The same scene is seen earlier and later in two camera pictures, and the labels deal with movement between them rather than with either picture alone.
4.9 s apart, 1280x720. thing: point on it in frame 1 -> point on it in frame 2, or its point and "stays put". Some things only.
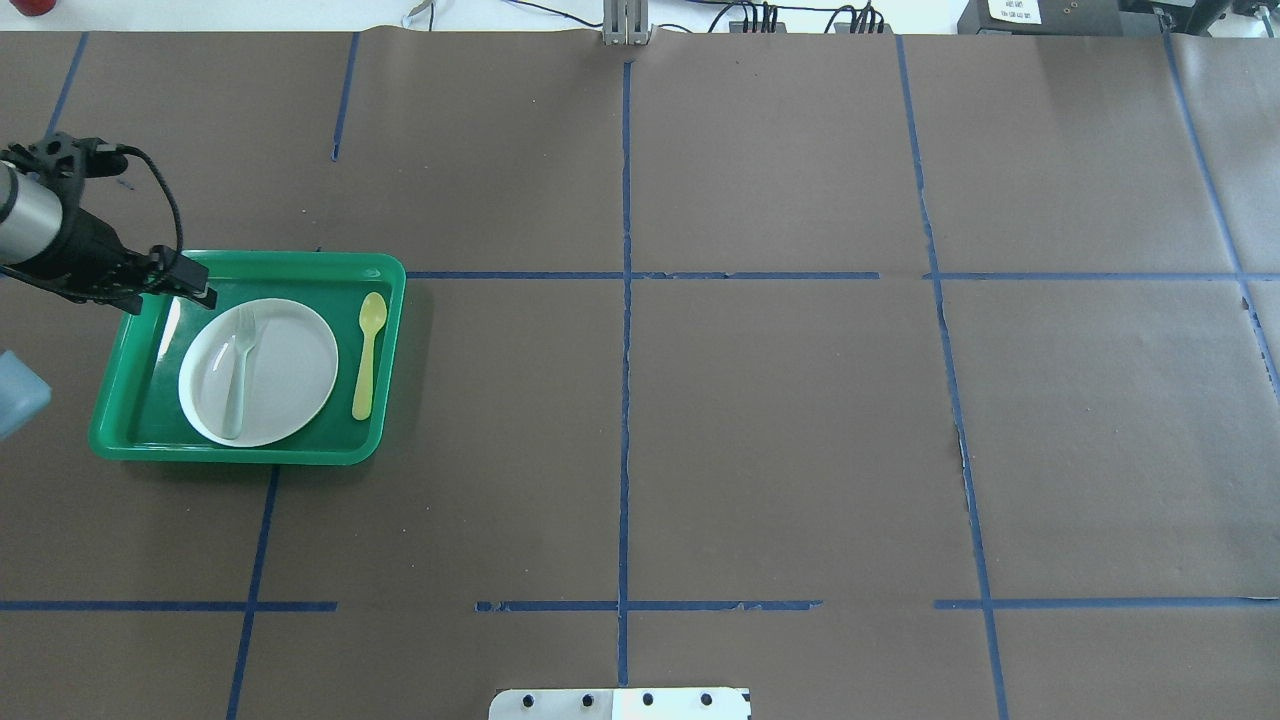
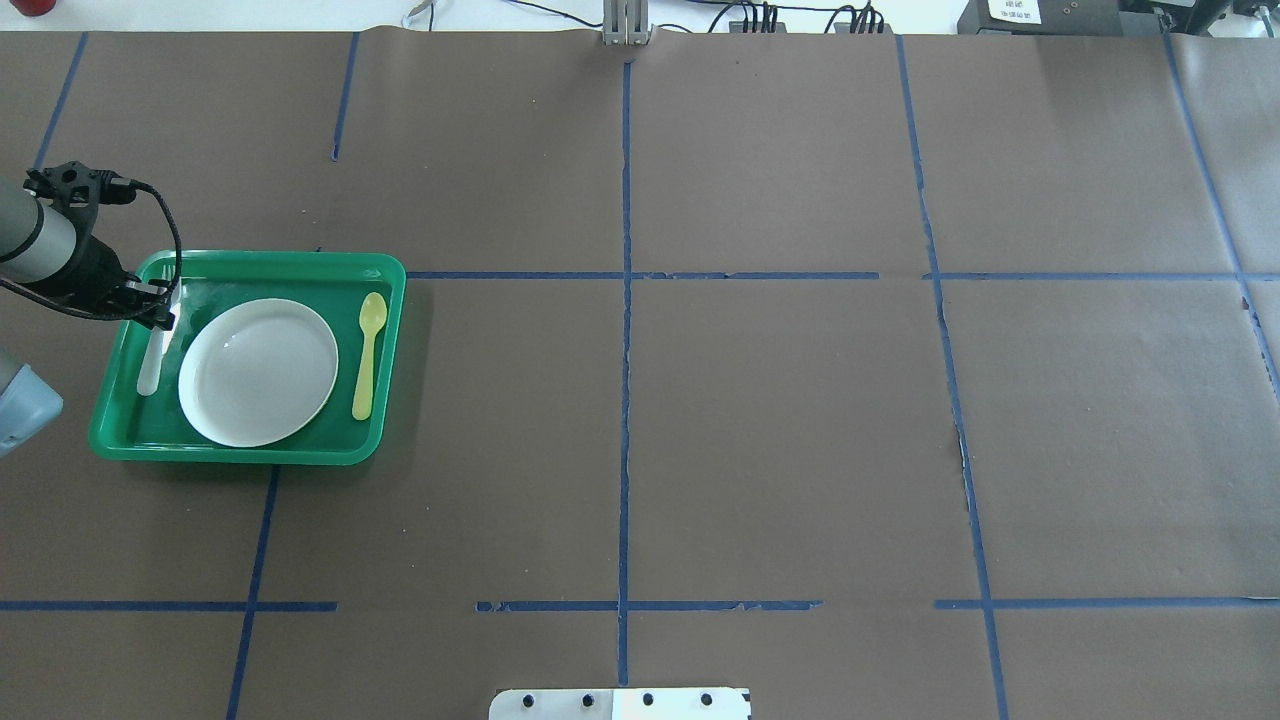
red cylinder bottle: x=34 y=7 stays put
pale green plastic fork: x=247 y=331 -> x=150 y=370
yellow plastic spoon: x=373 y=310 stays put
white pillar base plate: x=622 y=704 stays put
